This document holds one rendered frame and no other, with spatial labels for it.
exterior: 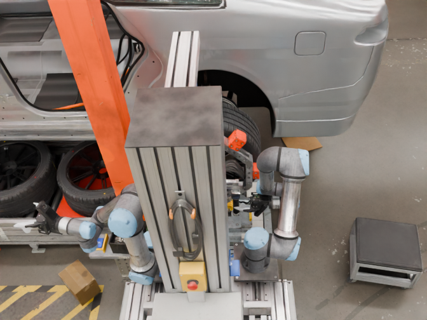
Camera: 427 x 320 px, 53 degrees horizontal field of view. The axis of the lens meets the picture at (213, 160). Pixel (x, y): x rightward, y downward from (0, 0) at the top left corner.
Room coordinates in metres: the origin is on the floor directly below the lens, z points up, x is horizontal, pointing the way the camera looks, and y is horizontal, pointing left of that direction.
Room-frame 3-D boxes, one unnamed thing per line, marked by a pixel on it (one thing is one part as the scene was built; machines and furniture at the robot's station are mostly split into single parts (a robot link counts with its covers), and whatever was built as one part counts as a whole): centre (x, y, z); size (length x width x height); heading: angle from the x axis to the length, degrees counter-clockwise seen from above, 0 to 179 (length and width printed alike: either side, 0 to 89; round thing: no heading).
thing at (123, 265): (1.54, 0.64, 0.21); 0.10 x 0.10 x 0.42; 85
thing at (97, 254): (1.54, 0.61, 0.44); 0.43 x 0.17 x 0.03; 85
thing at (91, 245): (1.16, 0.61, 1.11); 0.11 x 0.08 x 0.11; 161
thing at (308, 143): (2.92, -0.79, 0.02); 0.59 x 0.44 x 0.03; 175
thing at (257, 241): (1.14, -0.18, 0.98); 0.13 x 0.12 x 0.14; 75
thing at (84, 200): (2.22, 0.83, 0.39); 0.66 x 0.66 x 0.24
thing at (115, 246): (1.54, 0.57, 0.51); 0.20 x 0.14 x 0.13; 82
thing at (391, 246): (1.49, -1.09, 0.17); 0.43 x 0.36 x 0.34; 75
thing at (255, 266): (1.14, -0.17, 0.87); 0.15 x 0.15 x 0.10
